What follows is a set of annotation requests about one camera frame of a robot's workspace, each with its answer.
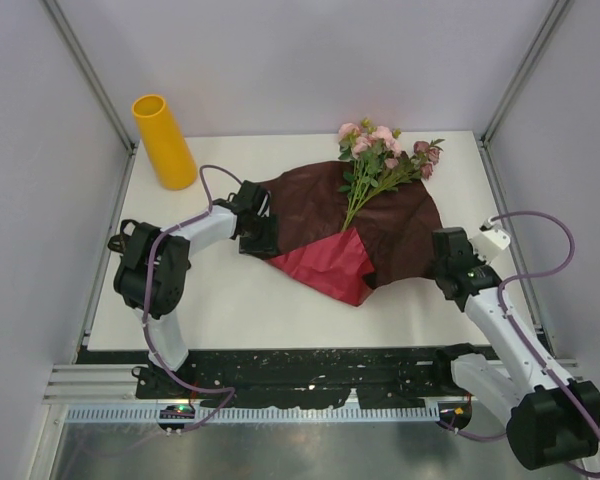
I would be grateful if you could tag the yellow cylindrical vase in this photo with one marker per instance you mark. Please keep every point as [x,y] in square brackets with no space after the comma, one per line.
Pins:
[166,147]

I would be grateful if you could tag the left aluminium frame post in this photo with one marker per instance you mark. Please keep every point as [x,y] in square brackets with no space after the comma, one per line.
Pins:
[79,56]

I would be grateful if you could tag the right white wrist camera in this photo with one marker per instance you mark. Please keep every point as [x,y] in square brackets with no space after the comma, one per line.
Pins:
[490,242]

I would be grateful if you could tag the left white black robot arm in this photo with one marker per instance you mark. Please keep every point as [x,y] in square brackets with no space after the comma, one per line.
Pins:
[154,262]

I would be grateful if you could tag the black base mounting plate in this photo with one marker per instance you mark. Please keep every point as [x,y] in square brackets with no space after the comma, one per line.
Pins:
[310,379]

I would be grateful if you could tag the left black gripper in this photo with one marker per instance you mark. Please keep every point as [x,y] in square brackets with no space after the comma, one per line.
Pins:
[267,243]

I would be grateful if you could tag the white slotted cable duct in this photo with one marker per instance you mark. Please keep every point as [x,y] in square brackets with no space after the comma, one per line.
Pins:
[350,412]

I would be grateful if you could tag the right aluminium frame post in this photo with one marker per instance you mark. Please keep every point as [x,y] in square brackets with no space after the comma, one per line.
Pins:
[540,43]

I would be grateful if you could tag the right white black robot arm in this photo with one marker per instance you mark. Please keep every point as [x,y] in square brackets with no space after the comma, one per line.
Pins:
[549,417]

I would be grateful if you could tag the red wrapping paper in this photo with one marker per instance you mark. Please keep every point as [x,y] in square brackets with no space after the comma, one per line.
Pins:
[388,240]

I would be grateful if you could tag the aluminium frame post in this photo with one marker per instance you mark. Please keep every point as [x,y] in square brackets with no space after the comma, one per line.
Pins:
[540,43]
[79,56]

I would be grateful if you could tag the black gold-lettered ribbon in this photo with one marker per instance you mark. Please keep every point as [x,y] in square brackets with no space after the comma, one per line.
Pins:
[118,242]

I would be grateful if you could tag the pink artificial flower bunch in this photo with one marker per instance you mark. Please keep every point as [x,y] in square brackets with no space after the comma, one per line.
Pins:
[379,164]

